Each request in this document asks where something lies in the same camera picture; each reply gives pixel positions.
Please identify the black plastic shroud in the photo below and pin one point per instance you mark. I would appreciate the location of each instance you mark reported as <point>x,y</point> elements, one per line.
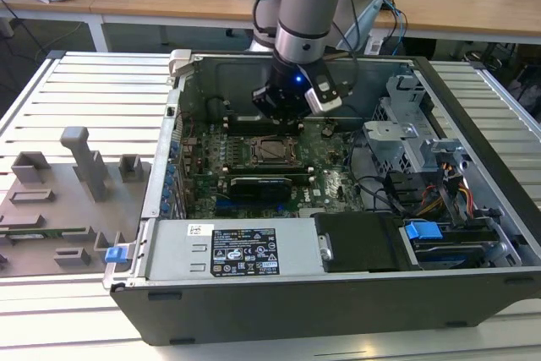
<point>359,242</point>

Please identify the black RAM slot row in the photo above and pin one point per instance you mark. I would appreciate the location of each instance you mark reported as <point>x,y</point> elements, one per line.
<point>245,127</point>
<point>296,175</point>

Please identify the pale blue teach pendant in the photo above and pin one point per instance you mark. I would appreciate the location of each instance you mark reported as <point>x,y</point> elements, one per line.
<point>363,18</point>

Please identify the blue case latch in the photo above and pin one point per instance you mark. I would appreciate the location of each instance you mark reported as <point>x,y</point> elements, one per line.
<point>115,254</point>

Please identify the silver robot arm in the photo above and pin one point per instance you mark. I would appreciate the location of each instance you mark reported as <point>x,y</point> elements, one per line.
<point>308,6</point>

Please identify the hard disk in blue carrier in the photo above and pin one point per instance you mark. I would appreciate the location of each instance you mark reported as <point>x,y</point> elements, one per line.
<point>422,230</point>

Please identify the wooden desk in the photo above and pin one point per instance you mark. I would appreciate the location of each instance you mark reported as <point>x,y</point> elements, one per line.
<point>169,1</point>

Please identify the black open PC case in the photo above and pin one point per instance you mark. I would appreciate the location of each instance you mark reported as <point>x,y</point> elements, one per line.
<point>296,310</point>

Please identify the silver CPU plate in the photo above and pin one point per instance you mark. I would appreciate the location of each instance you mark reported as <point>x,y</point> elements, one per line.
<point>272,149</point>

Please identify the green motherboard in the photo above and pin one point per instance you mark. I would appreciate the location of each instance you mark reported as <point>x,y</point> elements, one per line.
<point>329,183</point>

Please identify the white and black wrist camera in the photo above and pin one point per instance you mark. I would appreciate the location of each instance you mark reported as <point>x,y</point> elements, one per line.
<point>325,101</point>

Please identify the black graphics card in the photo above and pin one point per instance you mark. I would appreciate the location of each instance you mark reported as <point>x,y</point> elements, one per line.
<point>262,187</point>

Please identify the grey parts rack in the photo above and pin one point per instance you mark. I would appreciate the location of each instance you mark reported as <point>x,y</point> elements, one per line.
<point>63,225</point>

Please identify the silver drive cage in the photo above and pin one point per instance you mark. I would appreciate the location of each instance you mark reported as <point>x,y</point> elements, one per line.
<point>393,137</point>

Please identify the silver power supply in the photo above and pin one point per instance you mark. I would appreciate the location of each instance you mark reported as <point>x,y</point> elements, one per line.
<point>177,251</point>

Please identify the CPU socket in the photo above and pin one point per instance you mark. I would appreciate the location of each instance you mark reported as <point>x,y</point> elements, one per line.
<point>250,154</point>

